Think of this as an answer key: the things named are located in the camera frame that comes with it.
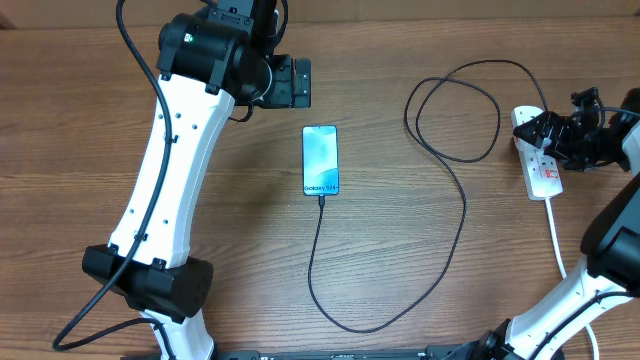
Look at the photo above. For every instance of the blue screen smartphone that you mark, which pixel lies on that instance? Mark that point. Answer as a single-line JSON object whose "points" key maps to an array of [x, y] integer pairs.
{"points": [[321, 176]]}

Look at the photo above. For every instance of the white charger plug adapter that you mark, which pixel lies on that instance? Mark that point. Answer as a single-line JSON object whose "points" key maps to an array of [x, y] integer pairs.
{"points": [[524, 146]]}

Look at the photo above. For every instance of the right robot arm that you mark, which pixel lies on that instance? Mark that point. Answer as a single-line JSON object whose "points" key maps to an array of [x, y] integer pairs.
{"points": [[607, 275]]}

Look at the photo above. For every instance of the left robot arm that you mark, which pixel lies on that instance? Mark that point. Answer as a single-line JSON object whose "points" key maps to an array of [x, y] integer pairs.
{"points": [[210, 62]]}

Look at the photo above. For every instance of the white power strip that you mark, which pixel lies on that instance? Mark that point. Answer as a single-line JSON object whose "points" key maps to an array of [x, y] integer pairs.
{"points": [[540, 171]]}

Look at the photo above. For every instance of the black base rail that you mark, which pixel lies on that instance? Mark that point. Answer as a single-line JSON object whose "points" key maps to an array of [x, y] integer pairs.
{"points": [[435, 352]]}

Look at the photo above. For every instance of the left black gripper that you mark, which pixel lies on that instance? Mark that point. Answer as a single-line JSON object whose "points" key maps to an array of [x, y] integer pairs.
{"points": [[284, 94]]}

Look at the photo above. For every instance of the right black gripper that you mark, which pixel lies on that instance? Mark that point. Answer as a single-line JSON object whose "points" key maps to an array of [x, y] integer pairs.
{"points": [[559, 125]]}

